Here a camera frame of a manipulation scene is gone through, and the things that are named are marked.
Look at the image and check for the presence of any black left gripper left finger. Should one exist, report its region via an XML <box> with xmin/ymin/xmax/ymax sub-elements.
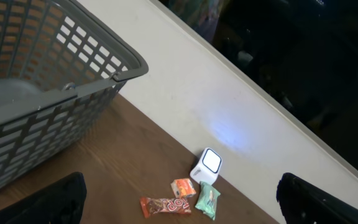
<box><xmin>0</xmin><ymin>172</ymin><xmax>87</xmax><ymax>224</ymax></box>

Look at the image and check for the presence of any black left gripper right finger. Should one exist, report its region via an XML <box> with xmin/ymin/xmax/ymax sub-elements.
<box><xmin>276</xmin><ymin>172</ymin><xmax>358</xmax><ymax>224</ymax></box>

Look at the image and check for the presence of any red Top chocolate bar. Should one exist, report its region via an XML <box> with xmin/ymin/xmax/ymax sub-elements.
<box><xmin>140</xmin><ymin>197</ymin><xmax>191</xmax><ymax>218</ymax></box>

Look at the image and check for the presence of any light teal snack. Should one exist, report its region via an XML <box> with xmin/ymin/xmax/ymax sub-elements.
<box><xmin>195</xmin><ymin>181</ymin><xmax>221</xmax><ymax>220</ymax></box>

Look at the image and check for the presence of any small orange snack packet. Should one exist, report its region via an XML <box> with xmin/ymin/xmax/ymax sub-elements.
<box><xmin>171</xmin><ymin>178</ymin><xmax>196</xmax><ymax>198</ymax></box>

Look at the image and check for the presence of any white barcode scanner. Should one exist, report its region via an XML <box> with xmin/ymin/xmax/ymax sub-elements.
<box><xmin>190</xmin><ymin>147</ymin><xmax>223</xmax><ymax>185</ymax></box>

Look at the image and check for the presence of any grey plastic mesh basket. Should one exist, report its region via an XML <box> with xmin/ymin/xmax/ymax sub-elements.
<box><xmin>0</xmin><ymin>0</ymin><xmax>149</xmax><ymax>189</ymax></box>

